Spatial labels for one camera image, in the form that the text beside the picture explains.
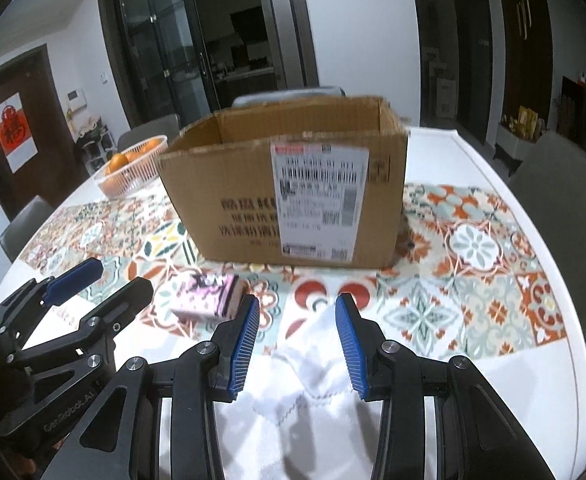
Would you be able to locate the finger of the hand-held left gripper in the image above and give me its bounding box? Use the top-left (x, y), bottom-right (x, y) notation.
top-left (9, 276), bottom-right (155, 367)
top-left (0, 257), bottom-right (105, 333)

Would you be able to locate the dark sliding glass door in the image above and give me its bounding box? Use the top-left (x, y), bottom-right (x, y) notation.
top-left (97, 0), bottom-right (320, 132)

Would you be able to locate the white shoe rack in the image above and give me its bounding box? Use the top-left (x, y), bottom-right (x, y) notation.
top-left (75, 116), bottom-right (120, 177)

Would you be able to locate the red white door poster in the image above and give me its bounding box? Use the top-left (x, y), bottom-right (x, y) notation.
top-left (0, 92), bottom-right (39, 171)

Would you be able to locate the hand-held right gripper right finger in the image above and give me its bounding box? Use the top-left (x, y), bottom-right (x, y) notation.
top-left (334, 292), bottom-right (556, 480)

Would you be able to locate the low display shelf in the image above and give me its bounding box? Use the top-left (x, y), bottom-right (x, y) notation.
top-left (494, 105), bottom-right (550, 162)

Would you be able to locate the dark wooden wardrobe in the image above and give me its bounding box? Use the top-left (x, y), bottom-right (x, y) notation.
top-left (492, 0), bottom-right (554, 147)

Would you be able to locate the pink tissue packet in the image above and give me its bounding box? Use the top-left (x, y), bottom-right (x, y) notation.
top-left (170, 273), bottom-right (246, 322)

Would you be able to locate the white cloth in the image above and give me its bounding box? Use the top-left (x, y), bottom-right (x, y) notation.
top-left (250, 302), bottom-right (390, 480)

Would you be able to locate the brown wooden door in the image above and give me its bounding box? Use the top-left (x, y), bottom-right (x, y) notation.
top-left (0, 44), bottom-right (80, 212)

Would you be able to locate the grey dining chair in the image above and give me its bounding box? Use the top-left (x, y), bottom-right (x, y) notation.
top-left (231, 85), bottom-right (346, 110)
top-left (116, 113), bottom-right (182, 154)
top-left (0, 194), bottom-right (56, 264)
top-left (507, 129), bottom-right (586, 337)

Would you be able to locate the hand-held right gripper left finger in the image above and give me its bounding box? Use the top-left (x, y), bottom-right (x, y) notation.
top-left (53, 293), bottom-right (262, 480)

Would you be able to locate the dark interior door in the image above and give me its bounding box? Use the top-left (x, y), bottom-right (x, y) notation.
top-left (452, 0), bottom-right (494, 147)

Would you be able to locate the brown cardboard box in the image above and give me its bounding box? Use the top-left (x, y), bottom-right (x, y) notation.
top-left (153, 94), bottom-right (409, 269)

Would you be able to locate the dark sideboard cabinet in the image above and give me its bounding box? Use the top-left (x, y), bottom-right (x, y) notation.
top-left (557, 75), bottom-right (586, 177)

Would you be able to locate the white plastic fruit basket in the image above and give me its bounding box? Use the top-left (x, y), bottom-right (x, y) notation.
top-left (94, 133), bottom-right (169, 199)

